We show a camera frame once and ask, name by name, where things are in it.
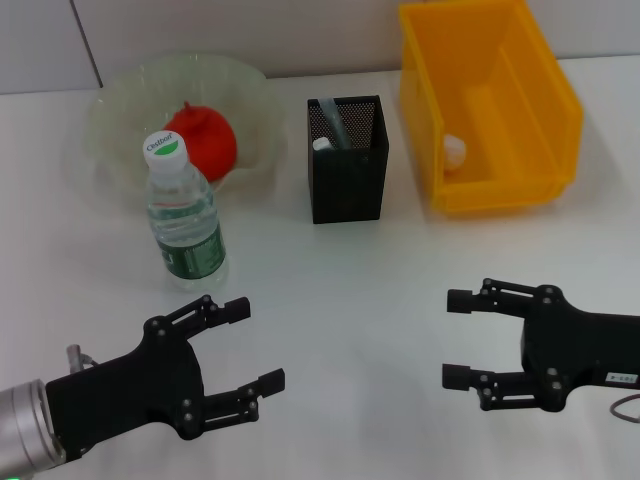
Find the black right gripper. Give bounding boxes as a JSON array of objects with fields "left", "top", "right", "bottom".
[{"left": 442, "top": 278, "right": 640, "bottom": 414}]

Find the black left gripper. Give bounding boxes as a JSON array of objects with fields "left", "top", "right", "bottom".
[{"left": 44, "top": 294, "right": 286, "bottom": 461}]

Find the clear green-label water bottle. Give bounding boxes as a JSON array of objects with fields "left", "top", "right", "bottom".
[{"left": 143, "top": 130, "right": 230, "bottom": 292}]

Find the white paper ball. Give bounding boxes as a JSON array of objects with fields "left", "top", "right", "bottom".
[{"left": 443, "top": 133, "right": 469, "bottom": 172}]

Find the red-orange toy orange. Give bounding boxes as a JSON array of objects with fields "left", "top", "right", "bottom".
[{"left": 163, "top": 100, "right": 239, "bottom": 184}]

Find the grey marker pen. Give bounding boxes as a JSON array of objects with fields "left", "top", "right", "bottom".
[{"left": 319, "top": 97, "right": 354, "bottom": 150}]

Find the black mesh pen holder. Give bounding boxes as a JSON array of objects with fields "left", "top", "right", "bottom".
[{"left": 307, "top": 94, "right": 390, "bottom": 225}]

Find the green glass fruit plate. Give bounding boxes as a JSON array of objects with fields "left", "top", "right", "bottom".
[{"left": 84, "top": 49, "right": 286, "bottom": 201}]

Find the yellow plastic bin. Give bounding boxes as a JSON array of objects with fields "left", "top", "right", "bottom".
[{"left": 398, "top": 0, "right": 585, "bottom": 215}]

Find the right gripper cable with plugs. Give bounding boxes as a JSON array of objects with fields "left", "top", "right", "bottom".
[{"left": 608, "top": 392, "right": 640, "bottom": 421}]

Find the gripper cable with plugs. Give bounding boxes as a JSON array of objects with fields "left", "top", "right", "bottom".
[
  {"left": 608, "top": 392, "right": 640, "bottom": 421},
  {"left": 66, "top": 343, "right": 104, "bottom": 374}
]

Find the left gripper cable with plugs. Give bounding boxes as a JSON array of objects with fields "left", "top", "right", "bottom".
[{"left": 66, "top": 343, "right": 104, "bottom": 374}]

